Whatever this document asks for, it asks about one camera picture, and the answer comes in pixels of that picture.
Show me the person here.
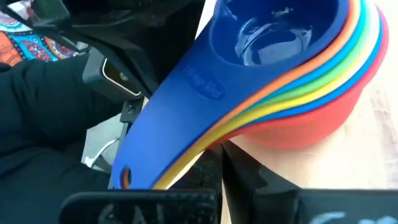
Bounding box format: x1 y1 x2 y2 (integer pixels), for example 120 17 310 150
0 52 125 224

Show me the yellow measuring cup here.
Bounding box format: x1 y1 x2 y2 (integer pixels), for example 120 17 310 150
152 0 382 190

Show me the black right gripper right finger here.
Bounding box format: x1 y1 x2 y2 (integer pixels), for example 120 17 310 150
222 141 300 224

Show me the orange measuring cup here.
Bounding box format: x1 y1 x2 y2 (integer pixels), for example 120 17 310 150
120 0 362 190

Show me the green measuring cup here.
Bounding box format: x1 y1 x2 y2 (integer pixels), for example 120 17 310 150
236 0 376 121

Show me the medium blue measuring cup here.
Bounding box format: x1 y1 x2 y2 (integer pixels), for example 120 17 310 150
248 9 386 125

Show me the white sheet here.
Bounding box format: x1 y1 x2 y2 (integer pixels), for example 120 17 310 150
81 114 125 172

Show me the teal measuring cup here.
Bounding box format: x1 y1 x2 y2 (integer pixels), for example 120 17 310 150
242 0 369 113

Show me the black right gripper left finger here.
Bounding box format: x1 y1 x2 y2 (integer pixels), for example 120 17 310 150
172 144 224 224

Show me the colourful patterned cloth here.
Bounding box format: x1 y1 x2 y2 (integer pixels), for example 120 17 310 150
0 11 85 68

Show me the dark grey device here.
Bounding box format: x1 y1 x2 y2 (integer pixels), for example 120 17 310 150
82 46 150 104

